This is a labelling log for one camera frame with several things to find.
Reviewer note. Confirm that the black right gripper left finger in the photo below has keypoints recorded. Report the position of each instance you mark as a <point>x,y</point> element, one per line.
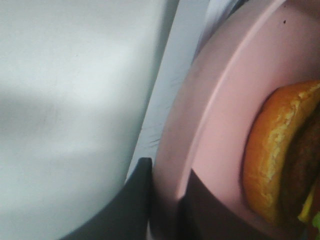
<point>126,216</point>

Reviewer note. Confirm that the white microwave oven body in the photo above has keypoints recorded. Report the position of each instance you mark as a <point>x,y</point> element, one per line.
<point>193,24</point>

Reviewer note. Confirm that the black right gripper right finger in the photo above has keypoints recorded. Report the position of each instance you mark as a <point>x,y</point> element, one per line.
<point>202,216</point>

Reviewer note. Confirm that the pink round plate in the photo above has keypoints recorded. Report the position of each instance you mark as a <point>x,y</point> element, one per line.
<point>264,45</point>

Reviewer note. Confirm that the burger with lettuce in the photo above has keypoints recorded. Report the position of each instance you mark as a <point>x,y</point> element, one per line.
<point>281,115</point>

